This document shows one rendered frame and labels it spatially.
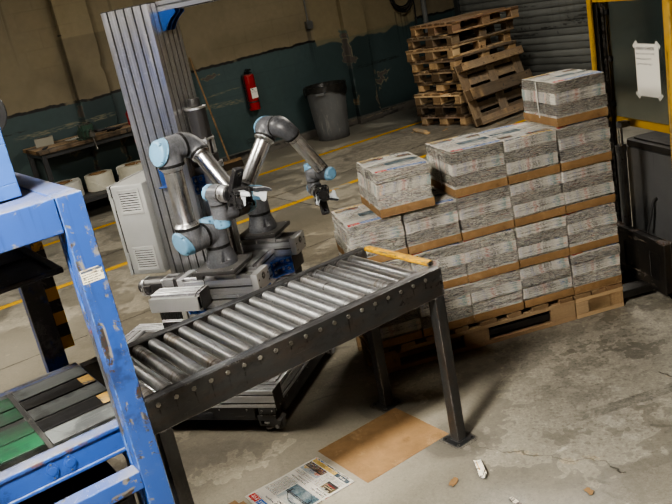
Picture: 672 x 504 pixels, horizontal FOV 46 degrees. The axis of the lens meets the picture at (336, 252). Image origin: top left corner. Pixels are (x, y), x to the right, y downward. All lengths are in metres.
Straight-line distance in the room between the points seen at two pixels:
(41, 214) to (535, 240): 2.76
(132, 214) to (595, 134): 2.37
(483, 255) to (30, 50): 6.97
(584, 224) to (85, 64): 7.04
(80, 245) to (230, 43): 8.83
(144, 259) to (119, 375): 1.78
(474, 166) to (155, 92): 1.59
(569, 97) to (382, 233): 1.17
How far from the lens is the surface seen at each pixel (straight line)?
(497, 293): 4.26
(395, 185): 3.89
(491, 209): 4.13
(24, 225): 2.21
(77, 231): 2.25
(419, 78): 10.77
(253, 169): 4.27
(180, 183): 3.57
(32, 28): 10.04
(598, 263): 4.50
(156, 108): 3.86
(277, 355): 2.84
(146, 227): 4.02
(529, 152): 4.16
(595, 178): 4.36
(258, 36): 11.17
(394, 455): 3.54
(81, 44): 10.09
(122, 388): 2.39
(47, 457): 2.56
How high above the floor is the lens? 1.92
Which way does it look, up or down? 18 degrees down
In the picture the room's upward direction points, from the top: 11 degrees counter-clockwise
